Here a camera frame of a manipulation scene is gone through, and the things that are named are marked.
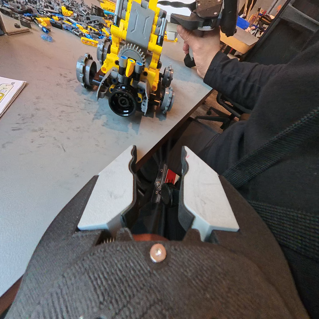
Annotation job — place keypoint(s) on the open cardboard box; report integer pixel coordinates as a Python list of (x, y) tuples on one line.
[(239, 42)]

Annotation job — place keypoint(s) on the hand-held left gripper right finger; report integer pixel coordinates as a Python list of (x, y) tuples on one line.
[(206, 196)]

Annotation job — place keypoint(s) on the red white badge card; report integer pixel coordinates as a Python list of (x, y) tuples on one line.
[(173, 175)]

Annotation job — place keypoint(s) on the yellow toy vehicle model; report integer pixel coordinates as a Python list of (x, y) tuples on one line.
[(139, 20)]

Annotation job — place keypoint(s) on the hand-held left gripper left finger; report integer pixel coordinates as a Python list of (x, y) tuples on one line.
[(109, 194)]

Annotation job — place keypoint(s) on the grey desk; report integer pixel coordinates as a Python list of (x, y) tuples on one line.
[(49, 149)]

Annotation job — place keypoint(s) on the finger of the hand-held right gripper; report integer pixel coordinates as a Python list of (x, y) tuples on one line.
[(179, 3)]

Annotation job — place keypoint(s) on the person's right hand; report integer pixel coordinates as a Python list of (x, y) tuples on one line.
[(204, 49)]

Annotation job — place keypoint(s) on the transparent blue round piece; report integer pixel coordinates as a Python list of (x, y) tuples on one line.
[(46, 37)]

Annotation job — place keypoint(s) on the person's dark jacket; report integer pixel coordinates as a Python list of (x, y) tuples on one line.
[(286, 174)]

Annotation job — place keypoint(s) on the pile of building block pieces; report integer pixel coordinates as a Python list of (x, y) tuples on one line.
[(64, 12)]

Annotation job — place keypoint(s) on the instruction booklet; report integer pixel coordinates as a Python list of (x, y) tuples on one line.
[(10, 97)]

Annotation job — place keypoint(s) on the black chair base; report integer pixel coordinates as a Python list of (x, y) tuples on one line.
[(221, 98)]

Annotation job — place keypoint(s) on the person's right forearm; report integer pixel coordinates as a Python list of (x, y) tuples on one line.
[(236, 74)]

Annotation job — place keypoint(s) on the metal badge clip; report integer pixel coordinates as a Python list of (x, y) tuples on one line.
[(159, 182)]

